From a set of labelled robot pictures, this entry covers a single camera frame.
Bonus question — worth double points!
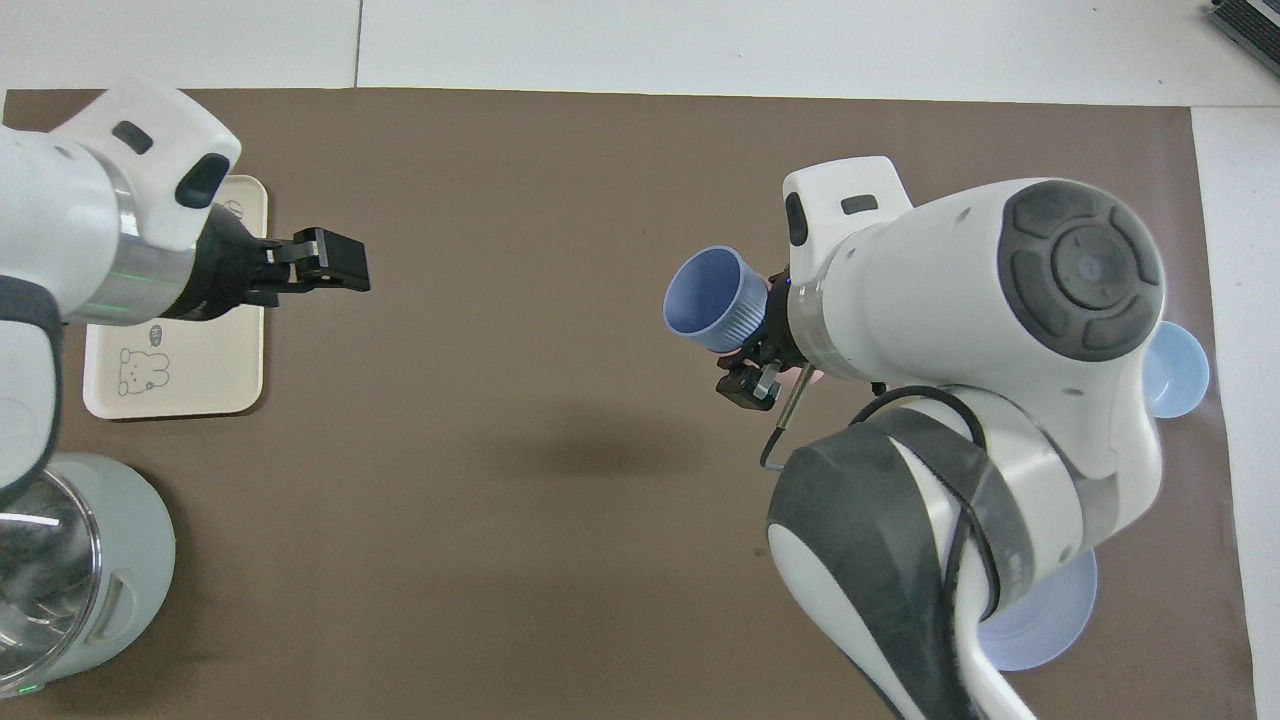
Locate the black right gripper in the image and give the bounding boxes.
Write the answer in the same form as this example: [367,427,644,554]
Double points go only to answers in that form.
[715,268,803,413]

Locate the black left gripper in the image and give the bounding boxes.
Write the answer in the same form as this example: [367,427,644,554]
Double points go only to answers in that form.
[158,205,373,322]

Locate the blue ribbed cup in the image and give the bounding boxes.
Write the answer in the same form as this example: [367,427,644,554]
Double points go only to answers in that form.
[662,246,772,353]

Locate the cream tray with bear print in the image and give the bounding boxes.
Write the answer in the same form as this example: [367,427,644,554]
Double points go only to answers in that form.
[82,175,269,421]

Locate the brown table mat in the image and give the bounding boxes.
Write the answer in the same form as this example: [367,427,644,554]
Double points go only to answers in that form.
[0,88,1259,720]

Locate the pale green cooking pot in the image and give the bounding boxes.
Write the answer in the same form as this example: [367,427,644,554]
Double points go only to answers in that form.
[0,452,177,698]

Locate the blue plate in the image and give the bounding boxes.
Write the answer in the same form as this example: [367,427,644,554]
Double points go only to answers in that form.
[975,545,1099,673]

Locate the glass pot lid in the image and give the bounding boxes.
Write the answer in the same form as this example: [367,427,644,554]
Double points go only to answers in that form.
[0,470,104,683]

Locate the light blue bowl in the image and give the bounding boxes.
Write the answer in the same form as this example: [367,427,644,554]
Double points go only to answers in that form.
[1140,322,1211,419]

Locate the dark grey device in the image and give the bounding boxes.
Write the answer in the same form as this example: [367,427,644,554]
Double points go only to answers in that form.
[1208,0,1280,53]

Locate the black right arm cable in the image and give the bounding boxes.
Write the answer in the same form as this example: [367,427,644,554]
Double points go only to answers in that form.
[760,365,1006,621]

